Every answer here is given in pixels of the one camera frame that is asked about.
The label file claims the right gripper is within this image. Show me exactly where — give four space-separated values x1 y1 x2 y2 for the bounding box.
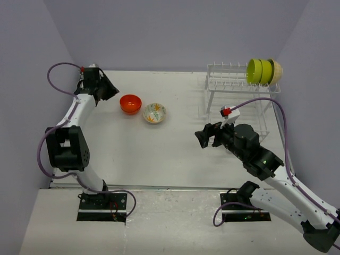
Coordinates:
194 116 247 161

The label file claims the orange bowl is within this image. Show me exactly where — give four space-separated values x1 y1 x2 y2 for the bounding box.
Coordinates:
120 94 142 113
121 105 141 115

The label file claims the floral patterned white bowl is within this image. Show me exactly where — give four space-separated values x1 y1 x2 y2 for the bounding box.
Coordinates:
142 103 167 124

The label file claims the green bowl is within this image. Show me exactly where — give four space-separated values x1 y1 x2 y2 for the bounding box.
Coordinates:
260 59 273 85
246 59 262 84

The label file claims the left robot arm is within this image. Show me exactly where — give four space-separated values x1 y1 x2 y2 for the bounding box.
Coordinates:
43 65 119 209

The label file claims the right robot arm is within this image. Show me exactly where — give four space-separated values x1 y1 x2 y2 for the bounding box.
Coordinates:
194 122 339 253

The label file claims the beige bowl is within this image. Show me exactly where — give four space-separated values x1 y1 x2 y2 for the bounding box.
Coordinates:
268 58 283 86

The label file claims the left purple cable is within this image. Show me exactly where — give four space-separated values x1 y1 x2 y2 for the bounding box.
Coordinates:
36 62 137 218

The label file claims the purple cable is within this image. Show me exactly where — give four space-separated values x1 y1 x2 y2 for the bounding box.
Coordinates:
212 97 336 228
36 62 137 218

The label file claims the white wire dish rack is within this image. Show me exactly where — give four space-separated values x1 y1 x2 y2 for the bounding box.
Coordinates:
197 62 281 148

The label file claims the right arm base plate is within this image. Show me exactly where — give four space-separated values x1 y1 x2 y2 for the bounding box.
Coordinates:
220 191 271 223

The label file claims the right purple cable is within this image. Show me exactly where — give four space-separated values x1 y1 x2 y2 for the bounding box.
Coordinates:
212 97 336 228

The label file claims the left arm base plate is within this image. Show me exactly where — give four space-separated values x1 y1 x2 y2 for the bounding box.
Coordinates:
76 192 127 223

